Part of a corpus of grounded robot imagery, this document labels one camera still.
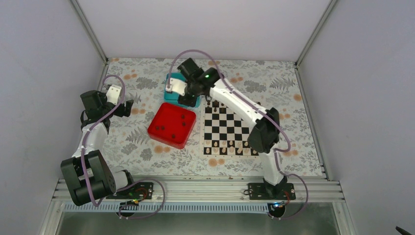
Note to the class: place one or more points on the floral patterned table mat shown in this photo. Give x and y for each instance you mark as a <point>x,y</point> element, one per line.
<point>270,84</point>

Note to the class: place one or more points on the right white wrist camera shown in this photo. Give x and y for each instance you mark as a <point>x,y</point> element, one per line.
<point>177,86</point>

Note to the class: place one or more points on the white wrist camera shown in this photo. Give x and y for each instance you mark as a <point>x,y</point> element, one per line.
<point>177,86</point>
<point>114,94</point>

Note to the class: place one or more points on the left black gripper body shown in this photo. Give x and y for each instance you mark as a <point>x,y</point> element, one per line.
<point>120,112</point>

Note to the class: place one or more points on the aluminium mounting rail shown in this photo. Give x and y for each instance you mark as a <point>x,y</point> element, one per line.
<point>229,189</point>

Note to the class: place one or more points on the aluminium corner post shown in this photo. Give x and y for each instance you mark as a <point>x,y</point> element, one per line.
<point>88,28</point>

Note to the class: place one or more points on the teal plastic box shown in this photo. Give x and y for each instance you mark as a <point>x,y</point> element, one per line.
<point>173,97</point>

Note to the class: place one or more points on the black white chessboard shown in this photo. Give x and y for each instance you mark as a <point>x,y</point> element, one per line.
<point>225,134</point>

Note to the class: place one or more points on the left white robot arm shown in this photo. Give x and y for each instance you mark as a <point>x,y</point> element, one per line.
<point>86,173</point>

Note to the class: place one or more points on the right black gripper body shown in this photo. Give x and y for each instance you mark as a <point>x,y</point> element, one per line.
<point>192,101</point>

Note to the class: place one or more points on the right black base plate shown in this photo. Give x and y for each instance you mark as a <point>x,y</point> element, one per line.
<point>265,191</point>

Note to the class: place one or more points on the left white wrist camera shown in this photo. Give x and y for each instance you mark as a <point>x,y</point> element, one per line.
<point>114,94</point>

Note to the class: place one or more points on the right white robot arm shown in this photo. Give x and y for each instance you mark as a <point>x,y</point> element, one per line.
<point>263,124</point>

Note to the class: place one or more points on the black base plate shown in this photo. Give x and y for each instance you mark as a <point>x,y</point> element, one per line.
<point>265,191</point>
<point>139,191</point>

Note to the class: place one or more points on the red plastic tray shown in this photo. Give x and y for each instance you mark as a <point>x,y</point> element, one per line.
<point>172,125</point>

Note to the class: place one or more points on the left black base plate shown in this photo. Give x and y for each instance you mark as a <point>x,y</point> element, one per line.
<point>139,191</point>

